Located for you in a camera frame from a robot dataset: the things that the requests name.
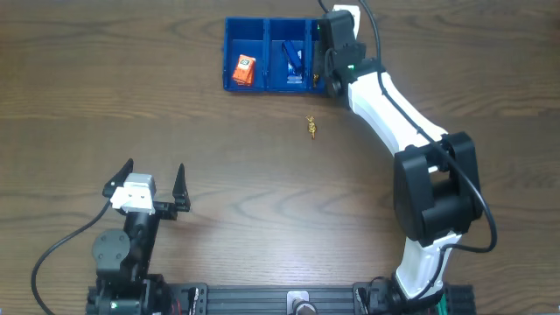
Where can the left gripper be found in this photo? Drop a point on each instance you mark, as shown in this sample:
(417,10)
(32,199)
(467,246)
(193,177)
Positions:
(164,210)

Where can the blue tray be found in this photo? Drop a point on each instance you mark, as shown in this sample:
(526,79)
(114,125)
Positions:
(245,30)

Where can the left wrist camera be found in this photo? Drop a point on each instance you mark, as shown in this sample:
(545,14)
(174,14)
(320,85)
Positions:
(133,192)

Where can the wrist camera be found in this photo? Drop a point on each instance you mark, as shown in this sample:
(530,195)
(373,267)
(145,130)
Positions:
(352,15)
(133,192)

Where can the mounting rail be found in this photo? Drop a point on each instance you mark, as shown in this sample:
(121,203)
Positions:
(262,299)

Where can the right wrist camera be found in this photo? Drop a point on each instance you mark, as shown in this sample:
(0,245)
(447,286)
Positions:
(352,15)

